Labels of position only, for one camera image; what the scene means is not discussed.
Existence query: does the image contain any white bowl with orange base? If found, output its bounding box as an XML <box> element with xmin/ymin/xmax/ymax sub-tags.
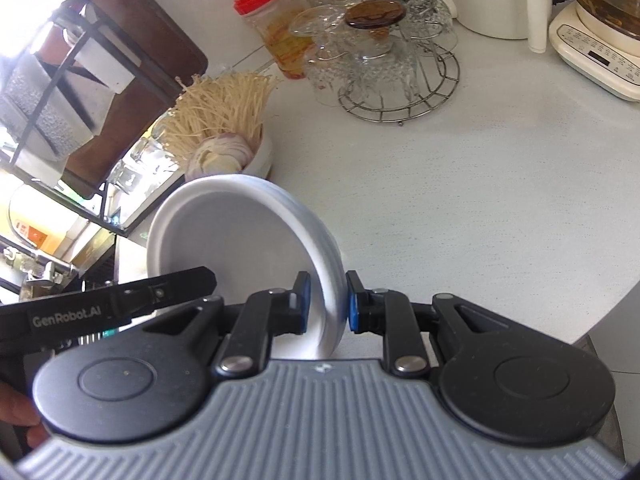
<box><xmin>238</xmin><ymin>133</ymin><xmax>273</xmax><ymax>179</ymax></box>

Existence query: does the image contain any white bowl top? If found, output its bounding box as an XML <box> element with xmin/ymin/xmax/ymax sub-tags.
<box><xmin>146</xmin><ymin>174</ymin><xmax>348</xmax><ymax>360</ymax></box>

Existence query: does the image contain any red lid plastic jar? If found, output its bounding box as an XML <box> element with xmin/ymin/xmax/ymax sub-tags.
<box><xmin>233</xmin><ymin>0</ymin><xmax>311</xmax><ymax>79</ymax></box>

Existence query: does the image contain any person's right hand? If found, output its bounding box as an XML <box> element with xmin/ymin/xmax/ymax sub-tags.
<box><xmin>0</xmin><ymin>382</ymin><xmax>50</xmax><ymax>448</ymax></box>

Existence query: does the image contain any sliced purple onion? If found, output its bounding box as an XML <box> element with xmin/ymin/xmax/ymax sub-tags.
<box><xmin>184</xmin><ymin>133</ymin><xmax>254</xmax><ymax>181</ymax></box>

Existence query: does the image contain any wire glass rack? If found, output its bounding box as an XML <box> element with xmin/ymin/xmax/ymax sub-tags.
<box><xmin>338</xmin><ymin>42</ymin><xmax>461</xmax><ymax>126</ymax></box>

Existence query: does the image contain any cream kettle base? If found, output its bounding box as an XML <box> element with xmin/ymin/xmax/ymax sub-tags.
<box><xmin>549</xmin><ymin>2</ymin><xmax>639</xmax><ymax>103</ymax></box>

